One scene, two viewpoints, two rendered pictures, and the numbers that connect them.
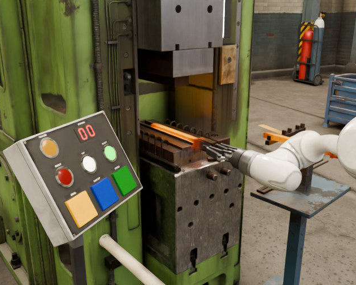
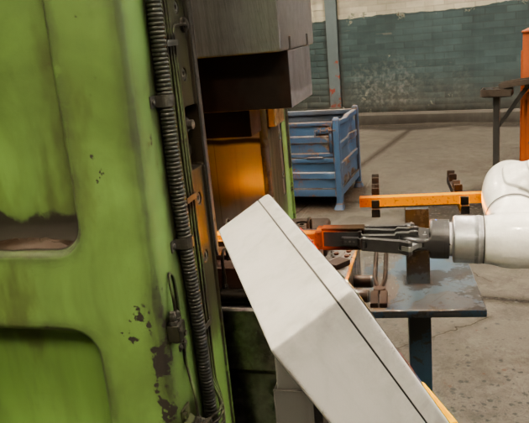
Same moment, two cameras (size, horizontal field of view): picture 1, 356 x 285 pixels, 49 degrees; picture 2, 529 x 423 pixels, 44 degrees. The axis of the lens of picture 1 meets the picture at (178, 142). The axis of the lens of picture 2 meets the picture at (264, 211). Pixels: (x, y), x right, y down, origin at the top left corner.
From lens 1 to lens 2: 0.91 m
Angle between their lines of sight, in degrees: 34
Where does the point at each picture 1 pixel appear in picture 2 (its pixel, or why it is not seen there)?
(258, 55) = not seen: hidden behind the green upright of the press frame
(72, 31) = (115, 13)
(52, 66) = not seen: outside the picture
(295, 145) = (526, 184)
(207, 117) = (252, 197)
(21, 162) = (353, 356)
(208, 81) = not seen: hidden behind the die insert
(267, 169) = (528, 235)
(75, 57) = (128, 84)
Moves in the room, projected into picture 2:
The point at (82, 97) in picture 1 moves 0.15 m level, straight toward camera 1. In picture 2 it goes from (149, 185) to (233, 195)
